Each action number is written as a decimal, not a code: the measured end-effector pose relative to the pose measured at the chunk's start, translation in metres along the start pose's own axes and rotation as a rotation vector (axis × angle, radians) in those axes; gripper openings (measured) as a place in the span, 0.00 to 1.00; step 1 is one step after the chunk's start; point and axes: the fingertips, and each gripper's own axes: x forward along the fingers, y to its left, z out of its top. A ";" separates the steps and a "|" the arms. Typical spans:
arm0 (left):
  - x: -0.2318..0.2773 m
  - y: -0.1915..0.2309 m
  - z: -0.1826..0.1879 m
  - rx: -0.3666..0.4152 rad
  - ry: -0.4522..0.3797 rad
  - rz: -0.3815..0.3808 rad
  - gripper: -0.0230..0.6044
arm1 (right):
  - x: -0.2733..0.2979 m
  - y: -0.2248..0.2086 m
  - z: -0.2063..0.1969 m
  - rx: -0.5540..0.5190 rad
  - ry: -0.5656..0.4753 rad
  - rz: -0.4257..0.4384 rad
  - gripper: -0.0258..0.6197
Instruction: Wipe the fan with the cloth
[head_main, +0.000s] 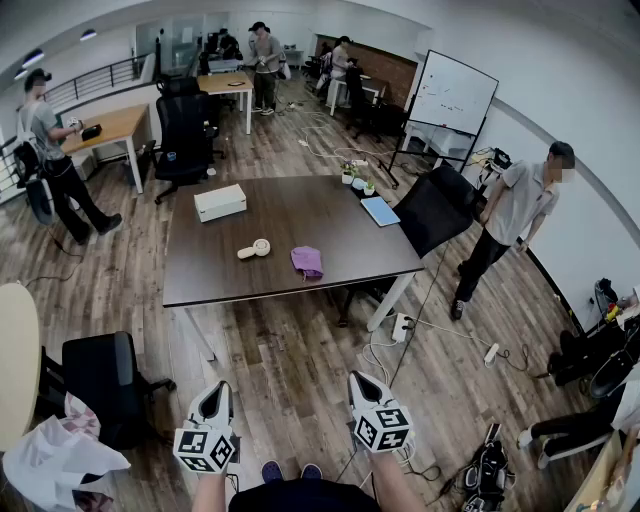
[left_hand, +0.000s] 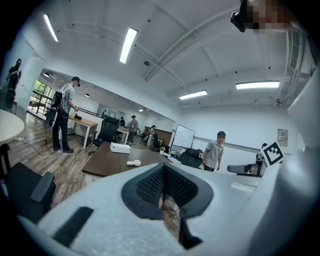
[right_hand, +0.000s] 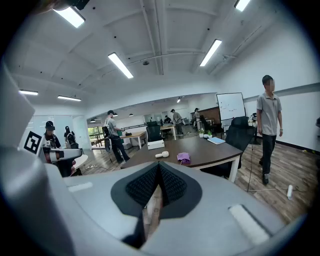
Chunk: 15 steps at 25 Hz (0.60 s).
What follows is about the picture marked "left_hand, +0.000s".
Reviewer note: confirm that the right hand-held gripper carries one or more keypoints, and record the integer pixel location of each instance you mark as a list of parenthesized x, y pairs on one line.
[(272, 153)]

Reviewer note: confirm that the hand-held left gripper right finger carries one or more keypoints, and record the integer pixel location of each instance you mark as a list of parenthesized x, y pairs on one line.
[(225, 195)]

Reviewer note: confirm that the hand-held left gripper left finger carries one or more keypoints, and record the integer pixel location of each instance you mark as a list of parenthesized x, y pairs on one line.
[(100, 200)]

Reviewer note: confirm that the cream cylindrical object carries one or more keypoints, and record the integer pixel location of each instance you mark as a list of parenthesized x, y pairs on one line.
[(133, 163)]

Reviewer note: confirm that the wooden desk with white legs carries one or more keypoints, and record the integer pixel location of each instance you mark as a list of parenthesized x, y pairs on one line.
[(123, 130), (83, 122)]

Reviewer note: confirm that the black mesh office chair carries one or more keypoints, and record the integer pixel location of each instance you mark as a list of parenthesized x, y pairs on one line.
[(108, 131), (191, 158), (25, 192)]

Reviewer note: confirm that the flat white box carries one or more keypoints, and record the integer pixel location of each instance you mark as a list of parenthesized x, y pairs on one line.
[(120, 148)]

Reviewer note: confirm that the light blue notebook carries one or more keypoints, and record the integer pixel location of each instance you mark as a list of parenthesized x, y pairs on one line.
[(174, 160)]

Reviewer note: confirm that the whiteboard on black stand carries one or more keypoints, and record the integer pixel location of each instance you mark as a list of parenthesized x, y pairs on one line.
[(183, 136)]

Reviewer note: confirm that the ceiling strip light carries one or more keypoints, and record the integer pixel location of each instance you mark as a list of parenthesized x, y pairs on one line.
[(257, 85), (51, 27), (128, 45), (193, 94)]

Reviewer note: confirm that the grey oval hard-shell case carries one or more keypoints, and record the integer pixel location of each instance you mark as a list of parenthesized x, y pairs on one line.
[(51, 119)]

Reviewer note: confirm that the white power strip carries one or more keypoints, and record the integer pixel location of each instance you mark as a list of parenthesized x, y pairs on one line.
[(19, 138)]

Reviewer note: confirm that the black backpack rig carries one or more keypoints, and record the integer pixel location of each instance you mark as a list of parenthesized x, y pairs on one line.
[(57, 99)]

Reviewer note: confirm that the round cream table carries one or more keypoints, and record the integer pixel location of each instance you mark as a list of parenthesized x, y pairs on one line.
[(10, 125)]

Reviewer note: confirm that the white ceiling air conditioner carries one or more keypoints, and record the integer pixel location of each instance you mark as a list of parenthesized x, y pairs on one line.
[(295, 50)]

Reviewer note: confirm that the round ceiling smoke detector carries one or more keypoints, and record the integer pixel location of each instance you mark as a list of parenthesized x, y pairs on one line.
[(146, 63)]

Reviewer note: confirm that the person's head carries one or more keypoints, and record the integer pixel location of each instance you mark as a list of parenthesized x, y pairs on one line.
[(267, 15)]

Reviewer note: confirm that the white wall panel box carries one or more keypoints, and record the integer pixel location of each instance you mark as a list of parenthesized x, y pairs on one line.
[(282, 137)]

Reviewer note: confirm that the window with dark frame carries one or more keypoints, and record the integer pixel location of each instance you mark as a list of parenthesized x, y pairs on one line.
[(41, 92)]

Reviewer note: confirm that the black head-worn camera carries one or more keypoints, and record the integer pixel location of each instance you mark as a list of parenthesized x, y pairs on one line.
[(237, 21)]

